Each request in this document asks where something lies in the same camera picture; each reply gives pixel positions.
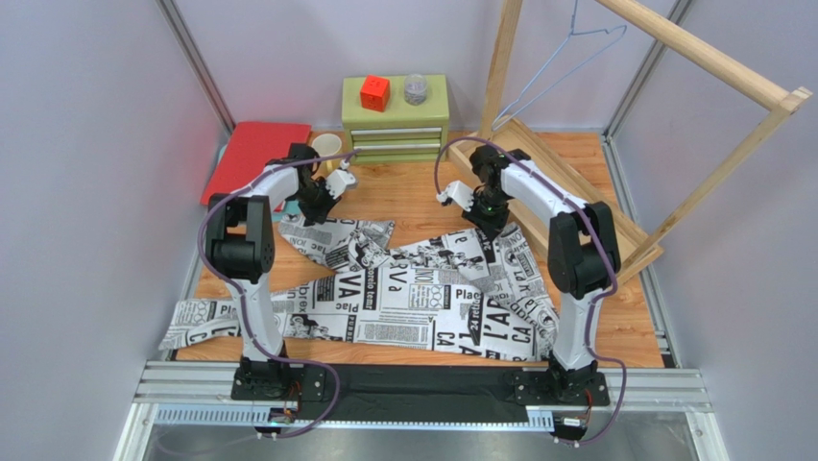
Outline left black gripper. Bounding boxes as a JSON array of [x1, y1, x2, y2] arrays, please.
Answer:
[[292, 177, 342, 225]]

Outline newspaper print trousers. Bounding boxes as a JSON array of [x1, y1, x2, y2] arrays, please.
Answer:
[[157, 213, 561, 362]]

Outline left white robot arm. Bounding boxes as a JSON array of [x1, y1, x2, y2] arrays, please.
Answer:
[[198, 143, 340, 400]]

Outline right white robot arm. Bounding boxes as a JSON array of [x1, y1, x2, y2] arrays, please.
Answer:
[[462, 145, 621, 404]]

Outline teal cutting board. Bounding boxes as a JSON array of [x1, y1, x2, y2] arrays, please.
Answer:
[[216, 145, 300, 223]]

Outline yellow mug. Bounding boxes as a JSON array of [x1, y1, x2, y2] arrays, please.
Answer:
[[310, 133, 343, 176]]

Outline wooden clothes rack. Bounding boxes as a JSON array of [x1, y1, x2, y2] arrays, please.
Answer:
[[478, 1, 812, 282]]

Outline red board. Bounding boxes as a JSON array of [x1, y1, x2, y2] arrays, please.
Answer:
[[200, 121, 311, 206]]

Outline green drawer cabinet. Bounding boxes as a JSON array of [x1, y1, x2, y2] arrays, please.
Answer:
[[341, 74, 449, 163]]

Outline red cube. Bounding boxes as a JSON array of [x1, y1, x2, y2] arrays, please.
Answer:
[[359, 75, 391, 112]]

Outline clear glass jar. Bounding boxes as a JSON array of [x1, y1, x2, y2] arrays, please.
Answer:
[[403, 74, 428, 106]]

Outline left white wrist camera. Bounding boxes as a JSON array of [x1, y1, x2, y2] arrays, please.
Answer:
[[326, 159, 359, 201]]

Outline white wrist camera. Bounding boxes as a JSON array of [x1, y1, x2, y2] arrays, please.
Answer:
[[326, 159, 359, 201], [436, 181, 474, 211]]

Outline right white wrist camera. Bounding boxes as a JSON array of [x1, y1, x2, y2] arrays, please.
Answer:
[[436, 181, 474, 211]]

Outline blue wire hanger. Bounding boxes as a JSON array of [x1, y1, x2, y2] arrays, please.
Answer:
[[491, 0, 629, 133]]

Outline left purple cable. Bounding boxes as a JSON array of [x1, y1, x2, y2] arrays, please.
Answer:
[[196, 148, 362, 441]]

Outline purple cable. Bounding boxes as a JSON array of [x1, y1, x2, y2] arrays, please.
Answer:
[[196, 148, 362, 441], [434, 136, 629, 447]]

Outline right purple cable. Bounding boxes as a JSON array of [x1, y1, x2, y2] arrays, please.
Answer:
[[434, 136, 629, 447]]

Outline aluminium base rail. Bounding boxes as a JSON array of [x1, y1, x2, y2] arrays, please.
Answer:
[[132, 361, 729, 460]]

